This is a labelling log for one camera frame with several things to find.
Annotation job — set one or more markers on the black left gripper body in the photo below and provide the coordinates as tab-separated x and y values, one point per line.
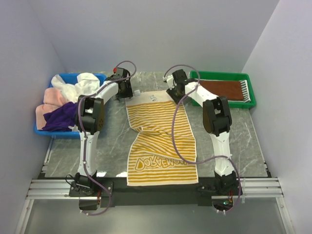
127	92

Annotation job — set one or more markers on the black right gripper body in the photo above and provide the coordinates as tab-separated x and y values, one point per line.
173	93

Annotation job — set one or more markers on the brown towel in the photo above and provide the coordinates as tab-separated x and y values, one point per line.
231	89

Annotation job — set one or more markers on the green white striped towel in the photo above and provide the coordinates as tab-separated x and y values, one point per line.
245	91

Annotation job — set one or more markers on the cream yellow striped towel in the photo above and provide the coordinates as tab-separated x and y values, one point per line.
152	159

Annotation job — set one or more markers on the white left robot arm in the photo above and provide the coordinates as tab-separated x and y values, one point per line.
90	117

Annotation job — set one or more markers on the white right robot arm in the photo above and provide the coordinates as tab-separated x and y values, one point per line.
217	121

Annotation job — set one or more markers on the green plastic tray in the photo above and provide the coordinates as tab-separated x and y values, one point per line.
206	75

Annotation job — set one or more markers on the blue plastic bin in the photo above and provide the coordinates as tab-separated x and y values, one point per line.
39	132

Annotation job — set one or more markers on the pink towel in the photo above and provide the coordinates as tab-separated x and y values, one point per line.
52	100

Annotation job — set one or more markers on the purple towel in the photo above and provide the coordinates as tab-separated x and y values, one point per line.
62	119

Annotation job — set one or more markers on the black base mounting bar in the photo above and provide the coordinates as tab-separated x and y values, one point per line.
114	191

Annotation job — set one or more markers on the aluminium frame rail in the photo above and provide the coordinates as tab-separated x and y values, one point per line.
57	189

